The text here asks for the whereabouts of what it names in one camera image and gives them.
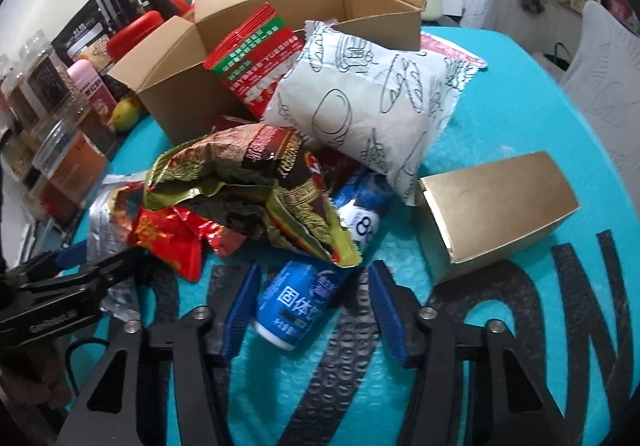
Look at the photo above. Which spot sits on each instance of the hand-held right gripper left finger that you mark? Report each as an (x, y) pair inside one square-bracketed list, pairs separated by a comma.
[(242, 311)]

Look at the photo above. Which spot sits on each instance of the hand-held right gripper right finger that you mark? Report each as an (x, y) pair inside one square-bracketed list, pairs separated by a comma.
[(395, 321)]

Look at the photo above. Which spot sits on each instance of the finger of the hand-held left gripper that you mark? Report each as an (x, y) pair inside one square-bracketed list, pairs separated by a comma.
[(70, 258), (100, 278)]

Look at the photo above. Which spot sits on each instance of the blue white drink packet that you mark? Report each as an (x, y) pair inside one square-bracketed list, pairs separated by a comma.
[(295, 306), (365, 206)]

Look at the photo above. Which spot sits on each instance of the silver snack packet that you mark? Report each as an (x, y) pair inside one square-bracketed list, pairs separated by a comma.
[(107, 221)]

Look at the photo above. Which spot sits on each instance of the red gold snack packet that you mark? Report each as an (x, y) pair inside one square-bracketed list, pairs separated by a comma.
[(165, 241)]

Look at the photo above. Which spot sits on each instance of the green brown snack packet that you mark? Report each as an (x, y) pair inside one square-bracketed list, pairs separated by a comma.
[(280, 176)]

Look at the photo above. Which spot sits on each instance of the clear jar with orange contents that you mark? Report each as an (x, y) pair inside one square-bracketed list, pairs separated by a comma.
[(70, 161)]

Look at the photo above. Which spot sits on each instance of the gold paper box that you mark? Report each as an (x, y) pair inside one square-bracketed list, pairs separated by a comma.
[(495, 206)]

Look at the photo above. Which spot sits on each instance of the yellow green fruit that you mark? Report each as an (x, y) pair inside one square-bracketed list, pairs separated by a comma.
[(125, 113)]

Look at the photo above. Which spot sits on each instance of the dark red snack packet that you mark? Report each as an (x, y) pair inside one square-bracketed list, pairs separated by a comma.
[(340, 171)]

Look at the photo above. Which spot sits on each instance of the clear jar with dark contents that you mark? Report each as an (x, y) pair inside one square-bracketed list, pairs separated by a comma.
[(15, 96), (47, 76)]

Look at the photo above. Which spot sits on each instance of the pink bottle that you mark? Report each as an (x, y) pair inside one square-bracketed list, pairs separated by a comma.
[(90, 86)]

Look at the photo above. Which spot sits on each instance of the white printed snack bag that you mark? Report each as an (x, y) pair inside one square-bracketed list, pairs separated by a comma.
[(350, 116)]

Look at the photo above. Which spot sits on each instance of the black pouch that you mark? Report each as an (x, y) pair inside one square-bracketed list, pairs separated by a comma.
[(82, 38)]

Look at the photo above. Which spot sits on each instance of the red round container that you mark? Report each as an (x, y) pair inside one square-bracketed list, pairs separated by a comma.
[(135, 33)]

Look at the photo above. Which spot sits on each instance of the stack of red green packets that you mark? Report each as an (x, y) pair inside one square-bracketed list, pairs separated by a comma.
[(250, 56)]

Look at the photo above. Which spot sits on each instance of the pink white snack packet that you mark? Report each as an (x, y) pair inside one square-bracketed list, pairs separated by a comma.
[(455, 56)]

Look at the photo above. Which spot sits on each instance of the grey cushion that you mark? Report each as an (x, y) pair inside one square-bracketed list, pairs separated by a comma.
[(605, 66)]

